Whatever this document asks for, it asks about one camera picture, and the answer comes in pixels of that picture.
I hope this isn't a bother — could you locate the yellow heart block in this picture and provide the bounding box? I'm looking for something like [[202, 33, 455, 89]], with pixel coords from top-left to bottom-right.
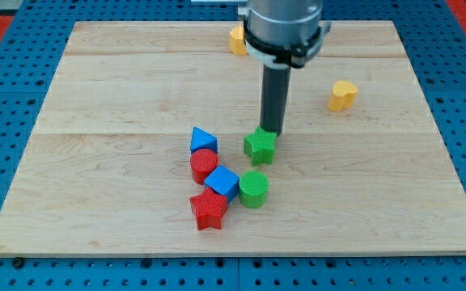
[[328, 80, 358, 112]]

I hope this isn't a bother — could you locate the green cylinder block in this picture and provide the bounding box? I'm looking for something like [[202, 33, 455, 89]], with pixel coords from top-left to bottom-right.
[[239, 171, 269, 209]]

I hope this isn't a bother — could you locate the light wooden board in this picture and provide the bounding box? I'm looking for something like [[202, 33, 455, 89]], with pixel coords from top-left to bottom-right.
[[0, 21, 466, 258]]

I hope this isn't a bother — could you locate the yellow block behind arm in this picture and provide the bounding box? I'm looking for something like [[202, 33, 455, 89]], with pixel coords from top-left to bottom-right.
[[229, 26, 248, 56]]

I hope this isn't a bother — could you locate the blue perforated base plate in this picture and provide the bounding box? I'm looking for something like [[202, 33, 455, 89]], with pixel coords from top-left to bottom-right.
[[0, 0, 466, 290]]

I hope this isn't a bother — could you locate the red star block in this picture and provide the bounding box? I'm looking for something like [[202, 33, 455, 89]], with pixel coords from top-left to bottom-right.
[[189, 187, 228, 230]]

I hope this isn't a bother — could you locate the red cylinder block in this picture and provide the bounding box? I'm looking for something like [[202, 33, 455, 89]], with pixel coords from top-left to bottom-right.
[[189, 149, 219, 184]]

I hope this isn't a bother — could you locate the green star block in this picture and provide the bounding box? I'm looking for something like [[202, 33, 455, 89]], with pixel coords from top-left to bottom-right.
[[244, 127, 277, 166]]

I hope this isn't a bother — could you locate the blue triangle block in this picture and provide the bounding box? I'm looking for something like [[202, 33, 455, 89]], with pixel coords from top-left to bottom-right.
[[190, 127, 218, 154]]

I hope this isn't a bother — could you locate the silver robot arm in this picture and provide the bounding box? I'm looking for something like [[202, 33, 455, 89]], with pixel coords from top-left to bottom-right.
[[242, 0, 331, 70]]

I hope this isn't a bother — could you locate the blue cube block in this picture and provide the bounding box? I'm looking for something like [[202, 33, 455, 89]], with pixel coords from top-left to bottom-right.
[[204, 165, 239, 203]]

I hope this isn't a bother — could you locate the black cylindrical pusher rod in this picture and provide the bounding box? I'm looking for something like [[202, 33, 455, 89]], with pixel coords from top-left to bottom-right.
[[260, 66, 291, 136]]

